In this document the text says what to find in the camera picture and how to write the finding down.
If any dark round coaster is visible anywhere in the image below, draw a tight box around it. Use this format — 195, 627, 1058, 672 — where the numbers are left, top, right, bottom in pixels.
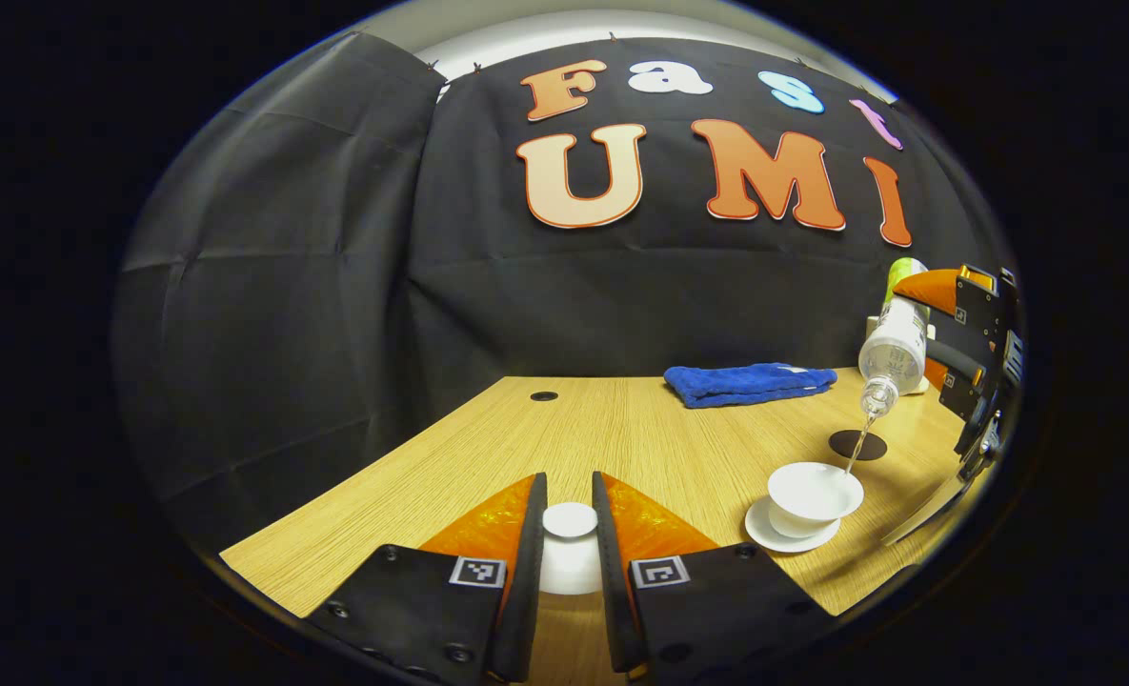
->
829, 429, 889, 462

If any white toaster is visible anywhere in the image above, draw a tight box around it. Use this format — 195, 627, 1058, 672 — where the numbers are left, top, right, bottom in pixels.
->
866, 314, 937, 395

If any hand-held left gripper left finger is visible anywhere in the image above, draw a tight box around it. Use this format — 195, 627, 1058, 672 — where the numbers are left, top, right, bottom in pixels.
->
307, 473, 549, 683

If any blue towel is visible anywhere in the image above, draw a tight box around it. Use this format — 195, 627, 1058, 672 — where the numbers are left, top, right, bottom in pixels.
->
664, 363, 838, 410

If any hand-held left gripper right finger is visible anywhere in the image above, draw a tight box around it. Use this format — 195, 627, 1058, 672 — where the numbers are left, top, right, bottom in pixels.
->
591, 471, 837, 679

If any clear green-bottomed water bottle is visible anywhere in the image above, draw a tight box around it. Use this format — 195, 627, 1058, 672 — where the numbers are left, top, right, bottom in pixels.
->
857, 257, 932, 420

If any black backdrop cloth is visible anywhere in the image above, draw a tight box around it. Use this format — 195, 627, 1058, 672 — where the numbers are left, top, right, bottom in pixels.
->
111, 29, 1022, 554

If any white teacup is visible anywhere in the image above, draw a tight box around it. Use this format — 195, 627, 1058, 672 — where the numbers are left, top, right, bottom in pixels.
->
767, 462, 865, 539

